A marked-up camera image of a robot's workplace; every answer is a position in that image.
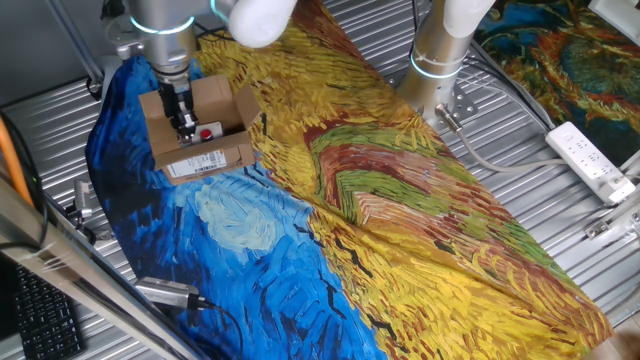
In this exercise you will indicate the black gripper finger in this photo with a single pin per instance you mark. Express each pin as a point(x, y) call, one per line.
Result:
point(181, 130)
point(191, 125)

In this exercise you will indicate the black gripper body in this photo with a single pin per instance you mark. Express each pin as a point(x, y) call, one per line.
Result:
point(175, 97)

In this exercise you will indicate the brown cardboard shipping box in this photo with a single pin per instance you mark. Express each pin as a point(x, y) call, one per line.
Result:
point(210, 105)

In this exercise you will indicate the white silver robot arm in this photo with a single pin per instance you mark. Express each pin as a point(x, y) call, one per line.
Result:
point(435, 45)

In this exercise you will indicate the red push button box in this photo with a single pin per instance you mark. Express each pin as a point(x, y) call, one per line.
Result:
point(207, 132)

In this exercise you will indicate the small silver clamp device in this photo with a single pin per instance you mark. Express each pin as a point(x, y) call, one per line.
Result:
point(82, 195)

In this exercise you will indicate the wheatfield painting print tablecloth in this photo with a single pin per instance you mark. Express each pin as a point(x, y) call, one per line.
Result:
point(350, 200)

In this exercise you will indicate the black computer keyboard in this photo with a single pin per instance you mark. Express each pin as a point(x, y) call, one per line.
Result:
point(47, 320)

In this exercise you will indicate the sunflower painting print cloth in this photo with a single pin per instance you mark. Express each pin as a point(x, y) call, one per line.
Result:
point(565, 65)

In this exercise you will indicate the white power strip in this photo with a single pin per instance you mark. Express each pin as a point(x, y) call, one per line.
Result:
point(590, 162)

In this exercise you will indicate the white flat object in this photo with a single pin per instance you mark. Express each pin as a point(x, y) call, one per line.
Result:
point(617, 12)

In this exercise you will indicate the grey mount plate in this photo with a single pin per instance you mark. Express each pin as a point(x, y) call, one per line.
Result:
point(107, 75)

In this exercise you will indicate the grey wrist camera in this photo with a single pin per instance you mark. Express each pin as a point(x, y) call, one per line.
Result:
point(122, 37)

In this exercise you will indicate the grey frame pole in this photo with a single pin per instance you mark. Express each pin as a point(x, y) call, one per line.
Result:
point(75, 45)

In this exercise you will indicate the silver depth camera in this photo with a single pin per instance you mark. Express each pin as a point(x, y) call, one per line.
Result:
point(165, 291)

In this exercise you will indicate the aluminium frame bar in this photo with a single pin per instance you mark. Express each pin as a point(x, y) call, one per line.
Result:
point(65, 267)

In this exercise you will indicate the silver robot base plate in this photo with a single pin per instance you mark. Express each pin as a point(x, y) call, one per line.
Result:
point(462, 102)

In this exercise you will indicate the metal corner bracket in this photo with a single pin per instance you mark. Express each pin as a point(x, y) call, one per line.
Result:
point(597, 229)

